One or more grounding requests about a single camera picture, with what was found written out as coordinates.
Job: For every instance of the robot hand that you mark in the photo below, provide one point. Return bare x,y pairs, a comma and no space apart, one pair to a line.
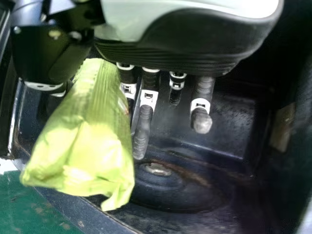
185,41

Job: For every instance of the yellow-green biscuit packet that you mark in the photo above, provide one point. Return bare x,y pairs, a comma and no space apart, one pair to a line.
85,146

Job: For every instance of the black oven with glass door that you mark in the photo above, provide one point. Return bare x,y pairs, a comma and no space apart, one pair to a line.
219,151

